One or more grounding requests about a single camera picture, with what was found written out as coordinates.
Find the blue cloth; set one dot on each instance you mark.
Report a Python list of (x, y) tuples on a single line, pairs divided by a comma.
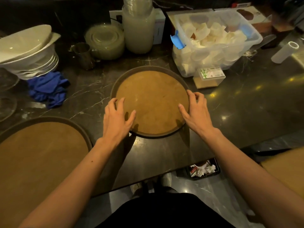
[(48, 89)]

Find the large round brown serving tray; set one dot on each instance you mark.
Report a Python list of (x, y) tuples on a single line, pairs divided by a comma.
[(40, 168)]

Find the clear wine glass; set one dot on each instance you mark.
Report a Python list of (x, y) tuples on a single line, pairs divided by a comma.
[(261, 43)]

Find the person's left forearm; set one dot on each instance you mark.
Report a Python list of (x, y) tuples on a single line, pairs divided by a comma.
[(78, 182)]

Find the small round brown serving tray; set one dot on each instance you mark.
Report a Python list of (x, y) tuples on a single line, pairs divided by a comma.
[(152, 102)]

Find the stack of clear plastic cups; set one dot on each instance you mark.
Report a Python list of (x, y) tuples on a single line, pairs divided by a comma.
[(139, 26)]

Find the person's left hand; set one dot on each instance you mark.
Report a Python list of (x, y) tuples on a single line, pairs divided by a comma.
[(115, 125)]

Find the person's right hand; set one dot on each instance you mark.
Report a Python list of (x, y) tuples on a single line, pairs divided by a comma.
[(198, 116)]

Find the stack of white plates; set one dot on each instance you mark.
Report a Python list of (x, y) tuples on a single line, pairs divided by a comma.
[(28, 52)]

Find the clear glass plate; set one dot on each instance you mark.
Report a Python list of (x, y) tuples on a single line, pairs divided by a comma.
[(7, 79), (6, 108)]

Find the clear plastic storage bin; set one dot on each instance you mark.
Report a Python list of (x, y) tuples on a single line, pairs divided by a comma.
[(228, 53)]

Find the clear toothpick box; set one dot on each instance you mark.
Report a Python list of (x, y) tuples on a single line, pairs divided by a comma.
[(209, 77)]

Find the person's right middle finger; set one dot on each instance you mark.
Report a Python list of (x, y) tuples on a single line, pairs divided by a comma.
[(200, 97)]

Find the brown cardboard tissue box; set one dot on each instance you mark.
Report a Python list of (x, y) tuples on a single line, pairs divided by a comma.
[(255, 17)]

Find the person's left thumb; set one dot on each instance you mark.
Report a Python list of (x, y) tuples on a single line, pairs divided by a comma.
[(131, 119)]

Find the person's white shoe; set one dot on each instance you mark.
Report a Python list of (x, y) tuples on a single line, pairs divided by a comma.
[(137, 187)]

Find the person's black shorts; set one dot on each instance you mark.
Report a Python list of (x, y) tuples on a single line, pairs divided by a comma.
[(163, 211)]

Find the stack of clear plastic lids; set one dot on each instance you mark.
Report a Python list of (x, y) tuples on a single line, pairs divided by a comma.
[(105, 41)]

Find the person's right forearm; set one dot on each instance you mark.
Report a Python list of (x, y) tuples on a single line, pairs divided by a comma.
[(254, 182)]

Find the person's right thumb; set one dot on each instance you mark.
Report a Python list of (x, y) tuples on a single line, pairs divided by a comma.
[(184, 111)]

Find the tan wooden stool seat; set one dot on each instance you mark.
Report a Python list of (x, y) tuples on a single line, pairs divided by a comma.
[(288, 168)]

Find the black waste bin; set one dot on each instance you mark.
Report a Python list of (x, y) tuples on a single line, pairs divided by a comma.
[(204, 169)]

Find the person's left middle finger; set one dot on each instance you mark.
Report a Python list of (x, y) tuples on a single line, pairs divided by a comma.
[(111, 104)]

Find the metal cup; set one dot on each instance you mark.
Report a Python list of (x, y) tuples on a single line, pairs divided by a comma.
[(83, 55)]

